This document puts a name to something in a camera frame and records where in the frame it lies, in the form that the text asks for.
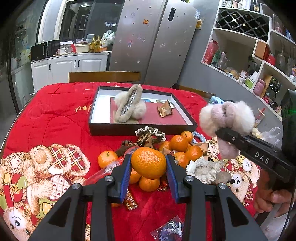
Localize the white pink fluffy hair claw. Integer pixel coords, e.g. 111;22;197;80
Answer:
199;100;256;160

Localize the red clear plastic toy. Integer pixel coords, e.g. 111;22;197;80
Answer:
82;146;140;186

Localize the large orange mandarin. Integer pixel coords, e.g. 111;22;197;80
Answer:
131;147;167;180

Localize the person right hand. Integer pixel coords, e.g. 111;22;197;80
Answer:
254;169;292;217

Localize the clear plastic bag packet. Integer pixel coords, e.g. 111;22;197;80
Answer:
151;215;184;241

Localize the blue white scrunchie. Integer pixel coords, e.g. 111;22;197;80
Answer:
191;131;206;145

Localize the white lace scrunchie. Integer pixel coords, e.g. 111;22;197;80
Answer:
186;157;232;185

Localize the blue tissue pack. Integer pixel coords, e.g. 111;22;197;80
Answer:
209;96;224;104

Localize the gold wrapped candy bar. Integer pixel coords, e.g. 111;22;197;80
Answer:
124;190;138;210

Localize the mandarin orange left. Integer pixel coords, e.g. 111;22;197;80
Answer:
98;151;118;169

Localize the red blanket with bears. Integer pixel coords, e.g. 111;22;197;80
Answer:
1;82;260;240

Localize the gold foil wrapped candy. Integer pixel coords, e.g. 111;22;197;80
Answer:
157;100;173;118

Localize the black shallow box tray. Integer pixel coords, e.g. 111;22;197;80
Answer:
88;85;198;136

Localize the brown white frilly scrunchie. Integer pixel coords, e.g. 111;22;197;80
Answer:
135;126;166;148

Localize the wooden chair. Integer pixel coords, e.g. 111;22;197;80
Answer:
68;71;141;83
171;83;216;99

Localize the beige fluffy hair claw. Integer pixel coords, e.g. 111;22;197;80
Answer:
114;84;147;123

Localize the silver double door refrigerator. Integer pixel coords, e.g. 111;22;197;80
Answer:
109;0;200;87

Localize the white kitchen cabinet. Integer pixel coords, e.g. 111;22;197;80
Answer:
31;51;111;92

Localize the black microwave oven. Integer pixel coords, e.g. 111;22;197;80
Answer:
30;40;60;62

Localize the glass sliding door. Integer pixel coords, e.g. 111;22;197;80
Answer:
8;1;46;111

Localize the white wall shelf unit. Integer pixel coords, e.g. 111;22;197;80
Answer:
201;1;295;121

